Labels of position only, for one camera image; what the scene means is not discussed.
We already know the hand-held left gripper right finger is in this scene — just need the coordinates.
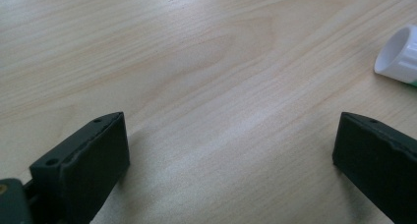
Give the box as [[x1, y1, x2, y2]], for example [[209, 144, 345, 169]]
[[331, 111, 417, 224]]

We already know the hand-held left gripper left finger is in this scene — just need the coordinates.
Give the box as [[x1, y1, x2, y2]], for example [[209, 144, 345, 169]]
[[29, 111, 131, 224]]

